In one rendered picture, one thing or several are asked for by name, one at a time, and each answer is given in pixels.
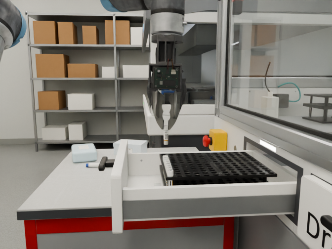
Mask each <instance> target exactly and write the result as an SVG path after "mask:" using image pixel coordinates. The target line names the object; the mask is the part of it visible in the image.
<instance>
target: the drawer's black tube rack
mask: <svg viewBox="0 0 332 249"><path fill-rule="evenodd" d="M167 155H168V158H169V161H170V163H171V166H172V170H173V172H174V175H175V180H173V186H177V185H206V184H235V183H264V182H268V181H267V177H277V174H276V173H275V172H274V171H272V170H271V169H269V168H268V167H267V166H265V165H264V164H262V163H261V162H259V161H258V160H256V159H255V158H254V157H252V156H251V155H249V154H248V153H246V152H213V153H172V154H167ZM160 173H161V177H162V182H163V186H166V181H165V176H164V174H163V167H162V165H160Z"/></svg>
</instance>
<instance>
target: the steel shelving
mask: <svg viewBox="0 0 332 249"><path fill-rule="evenodd" d="M25 15H26V24H27V42H28V55H29V68H30V82H31V95H32V108H33V121H34V135H35V148H36V152H38V144H46V145H48V144H59V143H115V142H117V141H119V140H121V139H129V140H147V141H148V142H149V135H147V134H121V112H144V107H143V106H136V107H121V99H120V80H144V78H120V60H119V50H142V45H133V44H116V20H129V22H130V23H143V14H115V12H113V14H95V13H29V12H28V11H25ZM29 17H31V18H33V19H35V20H37V21H55V22H105V20H113V31H114V44H31V43H30V29H29ZM31 47H33V48H37V49H40V54H42V49H70V50H114V66H115V77H114V78H33V70H32V56H31ZM116 50H117V56H116ZM117 62H118V68H119V77H118V78H117ZM33 80H42V90H43V91H45V86H44V80H115V102H116V106H115V107H96V108H94V109H92V110H68V107H66V108H63V109H60V110H39V109H36V110H35V97H34V83H33ZM117 80H118V92H117ZM118 99H119V106H118ZM40 112H44V123H45V126H47V116H46V113H47V112H116V134H109V135H87V136H86V137H85V138H84V139H83V140H69V138H67V139H66V140H43V139H42V138H41V139H39V140H38V137H37V124H36V113H40ZM118 117H119V129H118Z"/></svg>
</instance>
